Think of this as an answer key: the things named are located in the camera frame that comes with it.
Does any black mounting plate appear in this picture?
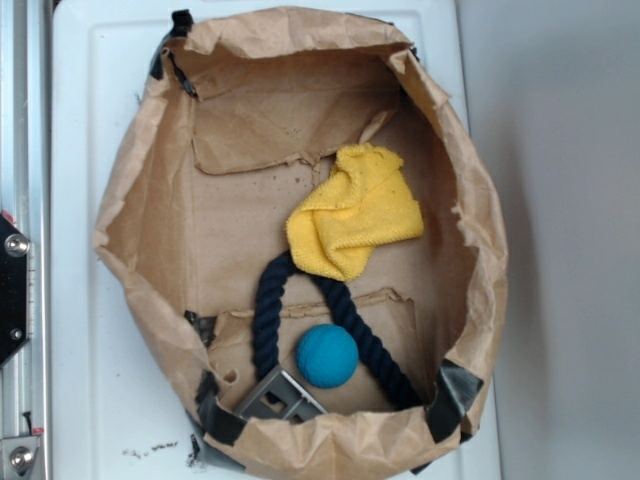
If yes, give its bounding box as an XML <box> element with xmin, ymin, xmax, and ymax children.
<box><xmin>0</xmin><ymin>215</ymin><xmax>30</xmax><ymax>366</ymax></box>

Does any blue rubber ball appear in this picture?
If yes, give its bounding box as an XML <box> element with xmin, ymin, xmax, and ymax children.
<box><xmin>296</xmin><ymin>324</ymin><xmax>359</xmax><ymax>389</ymax></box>

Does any yellow microfiber cloth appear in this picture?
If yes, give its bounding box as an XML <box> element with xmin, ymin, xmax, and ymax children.
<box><xmin>286</xmin><ymin>143</ymin><xmax>424</xmax><ymax>282</ymax></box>

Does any grey metal bracket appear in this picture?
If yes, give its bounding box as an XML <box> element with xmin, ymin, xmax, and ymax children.
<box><xmin>234</xmin><ymin>365</ymin><xmax>328</xmax><ymax>423</ymax></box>

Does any dark blue rope loop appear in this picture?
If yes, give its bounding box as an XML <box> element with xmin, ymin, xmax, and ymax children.
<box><xmin>251</xmin><ymin>248</ymin><xmax>423</xmax><ymax>412</ymax></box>

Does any aluminium frame rail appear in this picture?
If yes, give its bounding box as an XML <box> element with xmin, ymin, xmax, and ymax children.
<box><xmin>1</xmin><ymin>1</ymin><xmax>54</xmax><ymax>479</ymax></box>

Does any brown paper bag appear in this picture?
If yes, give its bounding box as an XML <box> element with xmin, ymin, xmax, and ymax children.
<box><xmin>94</xmin><ymin>7</ymin><xmax>508</xmax><ymax>479</ymax></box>

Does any white plastic tray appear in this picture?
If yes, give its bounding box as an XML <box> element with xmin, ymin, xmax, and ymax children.
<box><xmin>50</xmin><ymin>1</ymin><xmax>502</xmax><ymax>479</ymax></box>

